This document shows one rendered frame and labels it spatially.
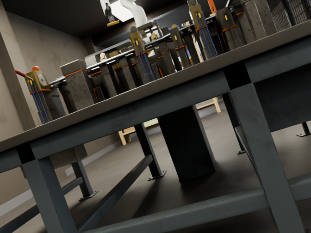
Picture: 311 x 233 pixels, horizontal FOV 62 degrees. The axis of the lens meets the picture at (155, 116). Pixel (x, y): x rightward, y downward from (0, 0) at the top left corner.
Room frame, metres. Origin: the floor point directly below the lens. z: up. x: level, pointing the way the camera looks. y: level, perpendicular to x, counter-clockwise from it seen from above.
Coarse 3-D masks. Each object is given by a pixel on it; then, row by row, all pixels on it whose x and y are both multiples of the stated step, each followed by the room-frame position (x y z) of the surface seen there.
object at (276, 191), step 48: (288, 48) 0.79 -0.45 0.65; (192, 96) 0.87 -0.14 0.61; (240, 96) 0.83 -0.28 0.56; (288, 96) 1.03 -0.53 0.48; (48, 144) 1.01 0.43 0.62; (144, 144) 2.44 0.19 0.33; (240, 144) 2.24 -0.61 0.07; (48, 192) 1.03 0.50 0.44; (96, 192) 2.68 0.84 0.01; (240, 192) 0.91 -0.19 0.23; (288, 192) 0.82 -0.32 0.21
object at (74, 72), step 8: (72, 64) 1.50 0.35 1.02; (80, 64) 1.49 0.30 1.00; (64, 72) 1.51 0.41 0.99; (72, 72) 1.50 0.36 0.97; (80, 72) 1.50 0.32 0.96; (72, 80) 1.51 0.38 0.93; (80, 80) 1.50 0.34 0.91; (88, 80) 1.54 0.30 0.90; (72, 88) 1.51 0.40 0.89; (80, 88) 1.50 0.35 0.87; (88, 88) 1.50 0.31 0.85; (72, 96) 1.51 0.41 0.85; (80, 96) 1.50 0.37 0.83; (88, 96) 1.50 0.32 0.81; (80, 104) 1.51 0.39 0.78; (88, 104) 1.50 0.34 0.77
